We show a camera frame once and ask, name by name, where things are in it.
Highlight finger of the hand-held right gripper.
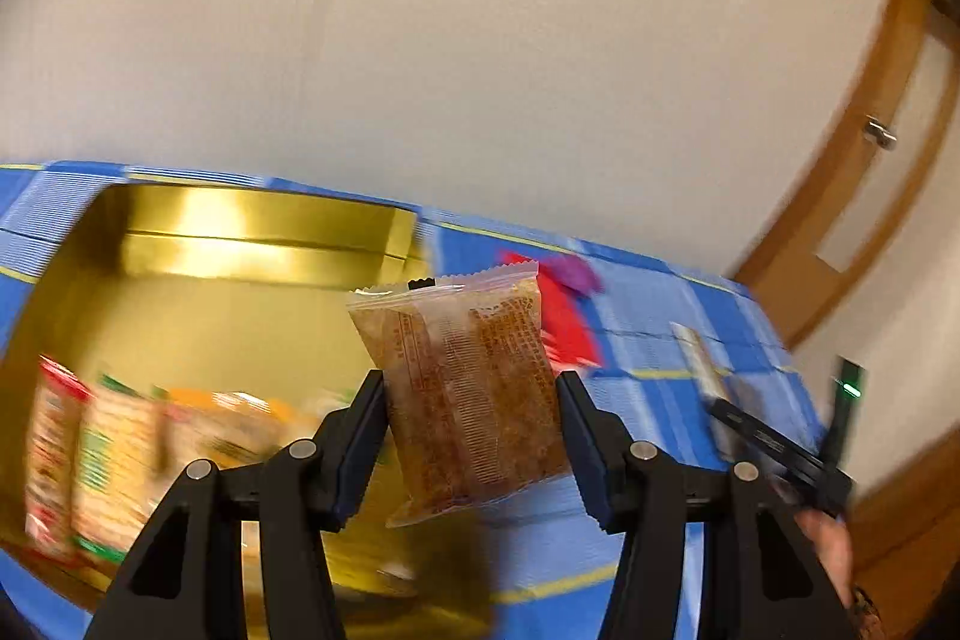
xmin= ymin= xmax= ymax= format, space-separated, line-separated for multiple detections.
xmin=709 ymin=398 xmax=826 ymax=483

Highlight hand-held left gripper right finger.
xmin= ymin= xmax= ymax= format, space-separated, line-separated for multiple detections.
xmin=556 ymin=370 xmax=860 ymax=640

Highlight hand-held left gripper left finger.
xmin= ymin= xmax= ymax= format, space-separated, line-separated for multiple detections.
xmin=82 ymin=368 xmax=387 ymax=640

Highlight white and gold sachet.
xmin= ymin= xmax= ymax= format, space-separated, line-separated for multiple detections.
xmin=669 ymin=321 xmax=751 ymax=461

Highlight clear brown pastry packet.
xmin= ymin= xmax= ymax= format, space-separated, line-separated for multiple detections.
xmin=346 ymin=260 xmax=575 ymax=528

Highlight large red snack packet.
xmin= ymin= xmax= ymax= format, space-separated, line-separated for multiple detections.
xmin=501 ymin=250 xmax=605 ymax=375

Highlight purple candy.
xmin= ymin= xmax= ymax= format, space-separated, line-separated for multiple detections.
xmin=540 ymin=256 xmax=605 ymax=296

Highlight gold tin box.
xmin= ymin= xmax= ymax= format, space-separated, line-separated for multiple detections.
xmin=0 ymin=184 xmax=496 ymax=640

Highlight green cracker packet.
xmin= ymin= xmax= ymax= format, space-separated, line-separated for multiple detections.
xmin=71 ymin=374 xmax=170 ymax=566

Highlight red-ended cracker packet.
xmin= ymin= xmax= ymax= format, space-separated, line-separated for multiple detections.
xmin=22 ymin=355 xmax=91 ymax=562

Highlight person's right hand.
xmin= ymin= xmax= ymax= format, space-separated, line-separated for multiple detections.
xmin=795 ymin=509 xmax=860 ymax=611

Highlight blue plaid tablecloth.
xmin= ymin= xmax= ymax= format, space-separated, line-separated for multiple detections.
xmin=0 ymin=160 xmax=822 ymax=640

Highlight wooden door with knob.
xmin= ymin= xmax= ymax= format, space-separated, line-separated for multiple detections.
xmin=731 ymin=0 xmax=935 ymax=311

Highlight metal door handle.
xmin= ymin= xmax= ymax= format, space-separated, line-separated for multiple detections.
xmin=862 ymin=115 xmax=899 ymax=152

